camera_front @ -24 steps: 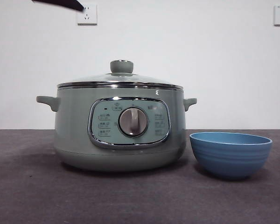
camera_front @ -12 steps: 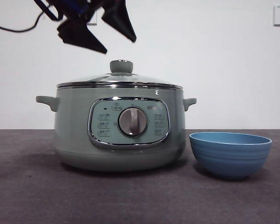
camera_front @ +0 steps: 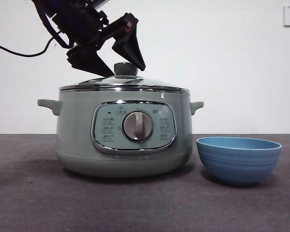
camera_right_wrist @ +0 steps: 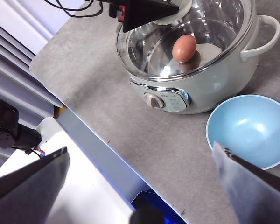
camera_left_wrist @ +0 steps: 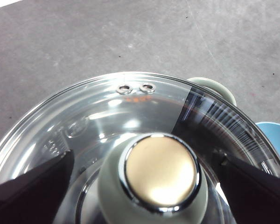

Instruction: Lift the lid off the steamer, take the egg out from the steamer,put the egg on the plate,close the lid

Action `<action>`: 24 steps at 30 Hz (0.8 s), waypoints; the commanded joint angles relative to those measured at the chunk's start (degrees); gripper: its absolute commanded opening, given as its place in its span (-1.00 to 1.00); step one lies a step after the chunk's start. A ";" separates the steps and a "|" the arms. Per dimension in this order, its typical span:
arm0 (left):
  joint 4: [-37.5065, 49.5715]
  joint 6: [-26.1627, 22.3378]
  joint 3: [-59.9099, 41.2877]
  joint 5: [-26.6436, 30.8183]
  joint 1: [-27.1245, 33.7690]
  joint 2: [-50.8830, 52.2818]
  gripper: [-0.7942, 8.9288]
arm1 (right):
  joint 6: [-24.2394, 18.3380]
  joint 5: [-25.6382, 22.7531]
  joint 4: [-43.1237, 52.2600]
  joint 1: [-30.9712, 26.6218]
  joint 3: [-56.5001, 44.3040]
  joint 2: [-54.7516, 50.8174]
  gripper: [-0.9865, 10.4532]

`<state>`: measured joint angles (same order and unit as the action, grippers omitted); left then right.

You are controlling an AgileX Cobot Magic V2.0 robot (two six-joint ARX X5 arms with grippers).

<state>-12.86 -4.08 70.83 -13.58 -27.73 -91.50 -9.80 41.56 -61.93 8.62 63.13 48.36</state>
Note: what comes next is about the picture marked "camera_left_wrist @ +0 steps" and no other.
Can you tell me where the blue ribbed bowl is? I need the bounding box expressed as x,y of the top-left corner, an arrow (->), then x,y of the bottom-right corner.
256,120 -> 280,169

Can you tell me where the pale green electric steamer pot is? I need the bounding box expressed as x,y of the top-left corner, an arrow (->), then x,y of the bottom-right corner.
186,77 -> 237,107

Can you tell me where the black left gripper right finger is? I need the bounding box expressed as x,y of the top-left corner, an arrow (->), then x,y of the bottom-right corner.
220,156 -> 280,224

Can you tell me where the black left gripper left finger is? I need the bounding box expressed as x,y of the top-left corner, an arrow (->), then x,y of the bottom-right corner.
0,149 -> 75,224

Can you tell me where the glass lid with green knob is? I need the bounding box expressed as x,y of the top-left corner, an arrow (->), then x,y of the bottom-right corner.
0,71 -> 280,224

